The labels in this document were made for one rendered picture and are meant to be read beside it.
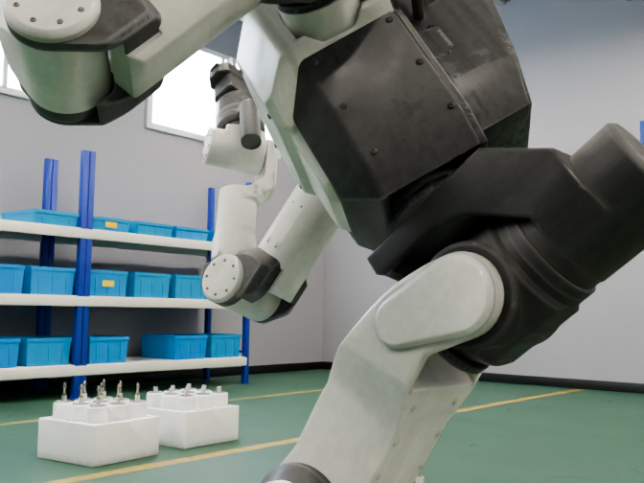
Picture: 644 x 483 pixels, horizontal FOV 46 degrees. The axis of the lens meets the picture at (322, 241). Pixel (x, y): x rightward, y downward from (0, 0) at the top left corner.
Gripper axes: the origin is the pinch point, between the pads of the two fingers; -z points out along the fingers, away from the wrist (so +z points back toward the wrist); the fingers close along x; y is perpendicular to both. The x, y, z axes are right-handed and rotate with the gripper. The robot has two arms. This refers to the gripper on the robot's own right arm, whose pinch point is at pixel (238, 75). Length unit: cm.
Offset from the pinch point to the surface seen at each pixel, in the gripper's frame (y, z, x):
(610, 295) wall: 114, -288, -555
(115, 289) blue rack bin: 370, -283, -187
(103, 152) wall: 365, -429, -158
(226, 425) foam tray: 214, -80, -172
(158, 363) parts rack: 395, -248, -249
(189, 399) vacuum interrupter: 209, -84, -144
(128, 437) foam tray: 211, -53, -112
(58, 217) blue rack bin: 343, -302, -118
